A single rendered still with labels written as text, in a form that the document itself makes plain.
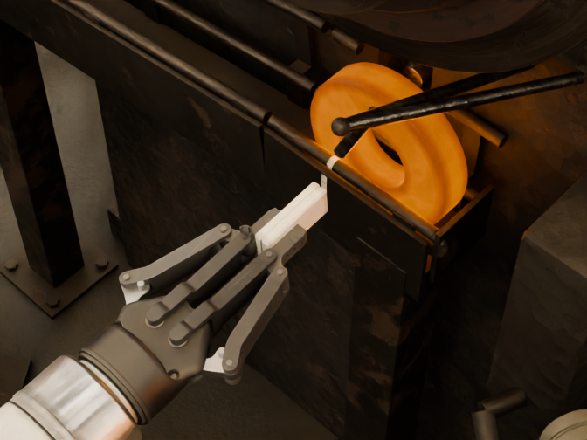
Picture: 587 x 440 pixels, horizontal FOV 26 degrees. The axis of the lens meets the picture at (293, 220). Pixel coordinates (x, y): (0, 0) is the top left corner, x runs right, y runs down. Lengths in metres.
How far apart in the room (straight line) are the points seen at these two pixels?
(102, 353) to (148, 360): 0.03
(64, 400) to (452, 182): 0.36
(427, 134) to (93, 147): 1.13
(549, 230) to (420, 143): 0.13
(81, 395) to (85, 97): 1.28
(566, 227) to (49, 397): 0.40
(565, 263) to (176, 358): 0.30
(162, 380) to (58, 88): 1.29
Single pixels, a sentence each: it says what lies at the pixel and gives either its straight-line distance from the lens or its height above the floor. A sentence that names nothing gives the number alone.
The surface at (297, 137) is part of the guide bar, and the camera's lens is 1.13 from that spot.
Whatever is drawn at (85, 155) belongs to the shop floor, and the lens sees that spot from 2.08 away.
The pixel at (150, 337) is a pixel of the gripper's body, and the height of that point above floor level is 0.74.
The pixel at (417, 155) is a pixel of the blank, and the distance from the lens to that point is 1.04.
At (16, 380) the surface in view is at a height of 0.01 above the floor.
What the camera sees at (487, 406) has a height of 0.61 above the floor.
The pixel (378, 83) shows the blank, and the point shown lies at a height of 0.81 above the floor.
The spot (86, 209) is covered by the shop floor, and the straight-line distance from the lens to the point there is 2.01.
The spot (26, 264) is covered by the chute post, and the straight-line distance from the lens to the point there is 1.95.
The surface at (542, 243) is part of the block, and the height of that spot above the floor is 0.80.
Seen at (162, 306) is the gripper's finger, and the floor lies 0.75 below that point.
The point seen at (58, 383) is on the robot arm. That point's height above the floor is 0.77.
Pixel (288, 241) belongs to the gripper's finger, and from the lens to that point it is 1.01.
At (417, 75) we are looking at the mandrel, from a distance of 1.14.
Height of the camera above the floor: 1.57
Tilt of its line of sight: 53 degrees down
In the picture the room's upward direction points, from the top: straight up
